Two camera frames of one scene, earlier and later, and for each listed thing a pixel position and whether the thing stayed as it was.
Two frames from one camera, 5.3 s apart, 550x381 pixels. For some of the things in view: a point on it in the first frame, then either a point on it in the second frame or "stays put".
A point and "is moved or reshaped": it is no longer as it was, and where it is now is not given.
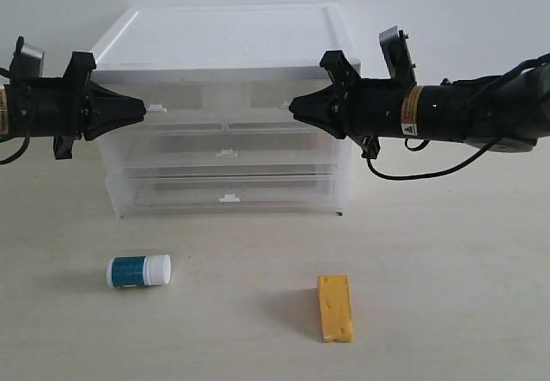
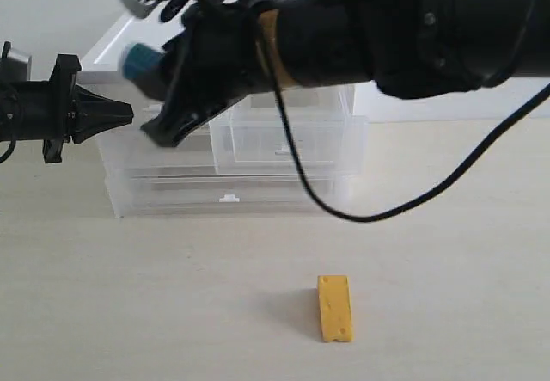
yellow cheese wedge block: [336, 310] stays put
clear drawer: [264, 106] is moved or reshaped
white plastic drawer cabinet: [218, 138] stays put
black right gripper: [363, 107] → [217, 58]
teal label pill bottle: [137, 271] → [139, 59]
